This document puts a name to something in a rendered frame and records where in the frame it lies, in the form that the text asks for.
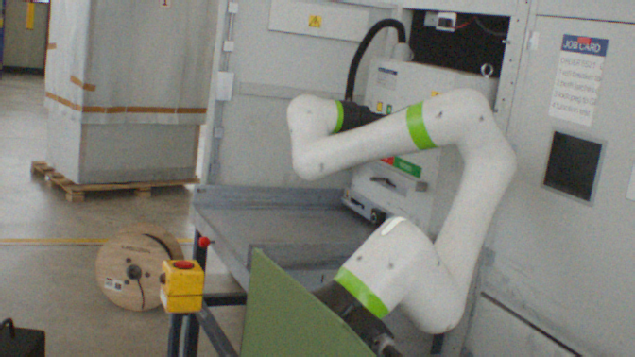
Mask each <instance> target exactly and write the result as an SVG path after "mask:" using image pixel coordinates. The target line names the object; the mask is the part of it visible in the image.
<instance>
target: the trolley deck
mask: <svg viewBox="0 0 635 357"><path fill-rule="evenodd" d="M192 204H193V201H190V208H189V219H190V221H191V222H192V223H193V225H194V226H195V227H196V229H197V230H198V231H199V232H200V234H201V235H202V236H207V237H208V238H209V239H210V240H215V244H210V247H211V249H213V250H214V251H215V253H216V254H217V256H218V258H219V259H220V260H221V262H222V263H223V264H224V265H225V266H226V267H228V268H229V271H230V272H231V273H232V275H233V276H234V277H235V279H236V280H237V281H238V282H239V285H241V286H242V287H243V289H244V290H245V291H246V292H247V294H248V293H249V278H250V270H247V269H246V268H245V267H244V265H243V263H246V262H247V258H248V250H249V244H252V243H342V242H366V241H367V240H368V239H369V237H370V236H371V235H372V233H374V232H375V231H376V230H377V229H379V228H376V227H375V226H373V224H372V223H370V221H369V220H368V219H367V218H366V217H363V216H362V215H360V214H359V213H357V212H356V211H355V210H310V209H224V208H195V207H194V206H193V205H192ZM340 268H341V267H335V268H302V269H283V270H284V271H285V272H287V273H288V274H289V275H290V276H291V277H292V278H294V279H295V280H296V281H298V283H300V284H301V285H302V286H303V287H304V288H305V289H307V290H308V291H309V292H310V291H315V290H317V289H319V288H321V287H323V286H325V285H327V284H328V283H329V282H330V281H331V279H332V278H333V277H334V276H335V275H336V273H337V271H339V269H340Z"/></svg>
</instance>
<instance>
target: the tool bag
mask: <svg viewBox="0 0 635 357"><path fill-rule="evenodd" d="M7 323H9V326H8V325H7ZM0 357H45V333H44V331H39V330H38V329H29V328H18V327H14V326H13V320H12V318H11V317H7V318H5V319H4V320H3V322H2V323H1V324H0Z"/></svg>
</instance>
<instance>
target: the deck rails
mask: <svg viewBox="0 0 635 357"><path fill-rule="evenodd" d="M197 189H206V192H205V193H197ZM343 195H344V189H330V188H292V187H254V186H218V184H194V193H193V204H192V205H193V206H194V207H195V208H224V209H310V210H353V209H352V208H350V207H348V206H347V205H345V204H343V203H342V202H343V201H342V200H340V197H342V196H343ZM364 243H365V242H342V243H252V244H249V250H248V258H247V262H246V263H243V265H244V267H245V268H246V269H247V270H251V261H252V249H253V248H254V247H258V248H262V249H263V252H264V254H265V255H266V256H267V257H268V258H269V259H271V260H273V261H274V262H275V263H276V264H277V265H278V266H279V267H280V268H281V269H302V268H335V267H342V265H343V264H344V263H345V262H346V261H347V260H348V259H349V258H350V257H351V256H352V255H353V254H354V253H355V251H356V250H357V249H358V248H359V247H360V246H362V245H363V244H364Z"/></svg>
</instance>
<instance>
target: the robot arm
mask: <svg viewBox="0 0 635 357"><path fill-rule="evenodd" d="M287 121H288V125H289V130H290V137H291V144H292V166H293V169H294V171H295V173H296V175H297V176H299V177H300V178H302V179H305V180H308V181H317V180H321V179H325V178H327V177H329V176H331V175H333V174H336V173H339V171H342V170H345V169H348V168H352V167H354V166H357V165H360V164H363V163H368V162H374V161H379V160H382V159H383V158H387V157H393V156H398V155H403V154H411V153H418V152H424V151H423V150H428V149H433V148H438V147H443V146H446V145H455V146H456V148H457V150H458V152H459V154H460V156H461V159H462V161H463V164H464V168H463V173H462V176H461V179H460V182H459V185H458V189H457V192H456V194H455V199H454V202H452V205H451V208H450V210H449V211H448V215H447V217H446V219H445V222H444V224H443V226H442V229H441V231H440V233H439V235H438V236H437V238H436V240H435V242H434V244H432V243H431V240H430V239H429V238H428V237H427V235H426V234H425V233H424V232H423V231H422V230H420V229H418V228H417V226H416V225H414V224H413V223H412V222H410V221H408V220H406V219H403V218H401V217H390V218H388V219H387V220H386V221H385V222H384V223H383V224H382V225H381V227H380V228H379V229H377V230H376V231H375V232H374V233H372V235H371V236H370V237H369V239H368V240H367V241H366V242H365V243H364V244H363V245H362V246H360V247H359V248H358V249H357V250H356V251H355V253H354V254H353V255H352V256H351V257H350V258H349V259H348V260H347V261H346V262H345V263H344V264H343V265H342V267H341V268H340V269H339V271H337V273H336V275H335V276H334V277H333V278H332V279H331V281H330V282H329V283H328V284H327V285H325V286H323V287H321V288H319V289H317V290H315V291H310V293H312V294H314V295H315V296H316V298H317V299H318V300H320V301H321V302H322V303H323V304H325V305H327V306H328V307H329V308H330V309H331V310H332V311H334V312H335V314H336V315H337V316H338V317H341V318H342V319H343V320H345V321H346V322H347V323H348V325H349V326H350V327H351V328H352V330H353V332H355V333H356V334H357V335H358V336H359V337H360V338H361V340H362V341H363V342H364V343H365V344H366V345H367V346H368V347H369V349H371V350H372V351H373V352H374V353H375V354H376V356H377V357H405V356H404V355H402V354H401V353H400V352H399V351H398V350H396V349H395V343H394V341H393V340H394V334H393V333H392V332H391V331H390V329H389V328H388V327H387V326H386V324H385V323H383V321H381V320H380V319H381V318H384V317H385V315H388V314H389V313H390V312H391V311H392V310H393V308H394V307H395V306H398V307H399V308H400V310H401V311H402V312H403V314H404V315H405V316H406V317H407V318H408V321H409V322H410V323H411V324H412V325H413V326H414V327H415V328H417V329H419V330H420V331H422V332H426V333H431V334H439V333H444V332H447V331H449V330H451V329H452V328H453V327H454V326H456V324H457V323H458V322H459V321H460V319H461V317H462V315H463V313H464V308H465V303H467V298H468V293H469V289H470V285H471V281H472V273H473V270H474V267H475V264H476V262H477V259H478V256H479V253H480V250H481V247H482V244H483V242H484V239H485V236H486V234H487V230H488V228H489V224H490V221H491V220H492V219H493V217H494V215H495V212H496V210H497V208H498V206H499V204H500V202H501V199H502V197H503V195H504V193H505V192H506V189H507V187H508V185H509V183H510V182H511V181H512V179H514V177H515V176H516V173H517V169H518V159H517V156H516V152H515V151H513V149H512V148H511V146H510V145H509V144H508V142H507V141H506V138H505V136H504V135H503V133H502V131H501V130H500V129H499V127H498V124H497V122H496V120H495V117H493V115H492V112H491V110H490V106H489V102H488V100H487V99H486V97H485V96H483V94H482V93H480V92H479V91H477V90H475V89H472V88H467V87H462V88H456V89H453V90H450V91H448V92H445V93H440V94H437V95H435V96H432V97H429V98H427V99H424V100H422V101H421V102H420V103H417V104H415V105H410V106H408V107H405V108H403V109H401V110H398V111H395V112H393V113H391V114H383V113H376V112H374V111H371V110H370V108H369V107H368V106H358V104H357V103H356V102H355V101H351V100H350V99H349V98H348V99H347V100H333V99H326V98H321V97H317V96H315V95H311V94H303V95H300V96H297V97H296V98H294V99H293V100H292V101H291V102H290V104H289V107H288V110H287ZM329 134H334V135H333V136H330V137H329Z"/></svg>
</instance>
